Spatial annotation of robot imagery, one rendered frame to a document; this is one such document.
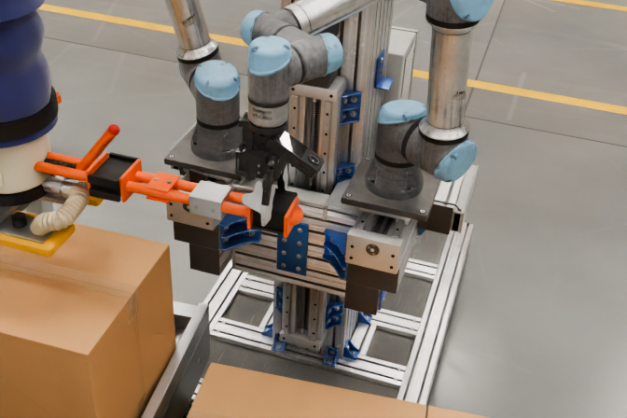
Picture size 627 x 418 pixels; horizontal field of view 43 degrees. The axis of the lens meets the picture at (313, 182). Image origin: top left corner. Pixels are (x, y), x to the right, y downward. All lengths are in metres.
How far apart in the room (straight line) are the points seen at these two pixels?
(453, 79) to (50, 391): 1.12
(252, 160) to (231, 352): 1.36
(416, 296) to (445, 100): 1.35
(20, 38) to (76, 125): 2.92
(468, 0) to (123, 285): 0.99
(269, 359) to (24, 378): 1.05
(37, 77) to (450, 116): 0.88
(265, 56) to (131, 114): 3.23
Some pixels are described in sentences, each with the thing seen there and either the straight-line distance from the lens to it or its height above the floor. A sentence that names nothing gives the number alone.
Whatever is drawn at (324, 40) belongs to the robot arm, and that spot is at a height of 1.59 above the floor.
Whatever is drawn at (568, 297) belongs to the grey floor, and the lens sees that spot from 3.54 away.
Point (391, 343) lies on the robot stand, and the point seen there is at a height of 0.21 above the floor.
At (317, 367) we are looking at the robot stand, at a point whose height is 0.21.
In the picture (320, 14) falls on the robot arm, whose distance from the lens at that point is 1.62.
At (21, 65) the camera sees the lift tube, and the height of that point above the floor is 1.50.
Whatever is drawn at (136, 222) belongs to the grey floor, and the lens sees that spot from 3.73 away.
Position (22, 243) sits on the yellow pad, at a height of 1.14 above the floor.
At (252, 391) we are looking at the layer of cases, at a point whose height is 0.54.
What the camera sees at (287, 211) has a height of 1.28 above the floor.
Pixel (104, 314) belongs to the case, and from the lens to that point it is 1.85.
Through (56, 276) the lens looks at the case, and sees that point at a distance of 1.97.
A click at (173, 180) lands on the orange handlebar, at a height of 1.27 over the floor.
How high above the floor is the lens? 2.18
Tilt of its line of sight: 33 degrees down
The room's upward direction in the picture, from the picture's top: 3 degrees clockwise
